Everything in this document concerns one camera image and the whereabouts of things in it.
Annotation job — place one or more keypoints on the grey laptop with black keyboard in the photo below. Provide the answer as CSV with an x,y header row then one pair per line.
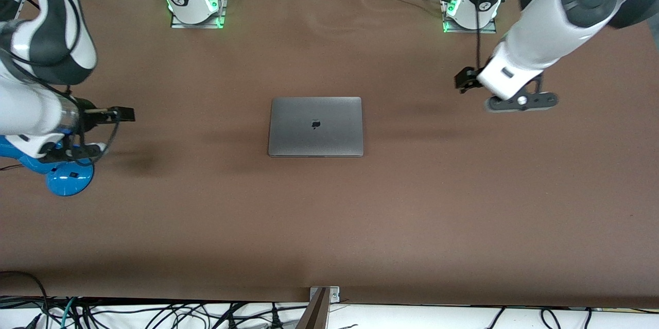
x,y
315,125

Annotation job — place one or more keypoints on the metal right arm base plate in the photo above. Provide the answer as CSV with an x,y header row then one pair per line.
x,y
222,10

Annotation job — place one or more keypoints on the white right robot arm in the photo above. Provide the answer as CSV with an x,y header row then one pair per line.
x,y
31,107

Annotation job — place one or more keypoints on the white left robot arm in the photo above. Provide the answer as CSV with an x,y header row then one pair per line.
x,y
540,46

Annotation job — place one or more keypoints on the grey metal support beam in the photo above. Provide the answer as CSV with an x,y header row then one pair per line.
x,y
315,313

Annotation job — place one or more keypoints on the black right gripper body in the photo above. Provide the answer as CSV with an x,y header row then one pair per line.
x,y
91,117

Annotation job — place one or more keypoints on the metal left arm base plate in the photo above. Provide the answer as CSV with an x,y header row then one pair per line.
x,y
491,27

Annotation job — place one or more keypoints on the blue desk lamp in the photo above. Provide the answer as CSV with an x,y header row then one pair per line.
x,y
67,179

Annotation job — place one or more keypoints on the metal table edge bracket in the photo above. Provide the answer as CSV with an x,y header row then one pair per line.
x,y
334,294

